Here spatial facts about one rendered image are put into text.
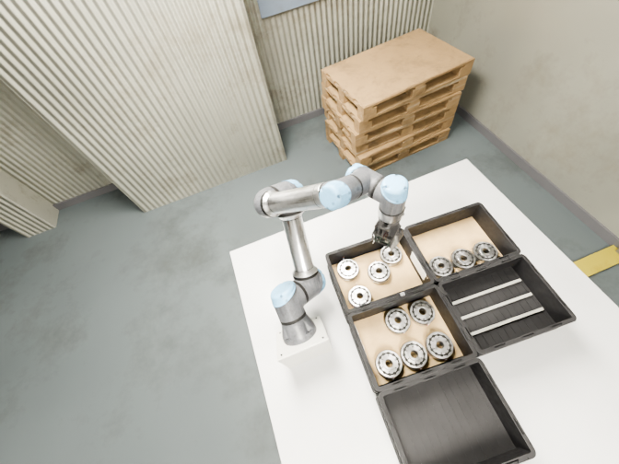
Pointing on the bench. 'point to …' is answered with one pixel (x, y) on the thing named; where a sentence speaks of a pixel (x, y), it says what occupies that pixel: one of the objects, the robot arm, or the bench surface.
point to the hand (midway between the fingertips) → (386, 240)
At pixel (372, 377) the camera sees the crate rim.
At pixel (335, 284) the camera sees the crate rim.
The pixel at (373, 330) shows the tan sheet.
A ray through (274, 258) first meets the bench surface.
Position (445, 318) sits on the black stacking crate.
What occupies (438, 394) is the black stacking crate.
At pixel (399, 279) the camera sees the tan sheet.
